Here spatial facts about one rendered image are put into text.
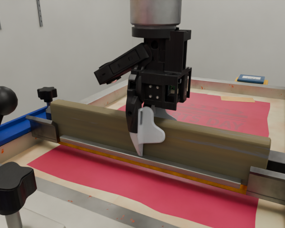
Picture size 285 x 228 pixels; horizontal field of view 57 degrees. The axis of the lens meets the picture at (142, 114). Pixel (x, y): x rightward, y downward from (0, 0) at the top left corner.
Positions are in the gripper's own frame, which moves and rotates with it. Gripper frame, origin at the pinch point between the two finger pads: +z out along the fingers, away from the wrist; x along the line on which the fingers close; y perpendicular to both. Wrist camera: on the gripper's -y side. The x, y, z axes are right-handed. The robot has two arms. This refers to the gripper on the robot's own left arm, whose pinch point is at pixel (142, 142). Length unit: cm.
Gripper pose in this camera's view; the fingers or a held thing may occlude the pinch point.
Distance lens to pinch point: 48.0
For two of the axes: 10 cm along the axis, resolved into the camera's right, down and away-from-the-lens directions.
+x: 4.4, -3.3, 8.3
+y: 9.0, 1.6, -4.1
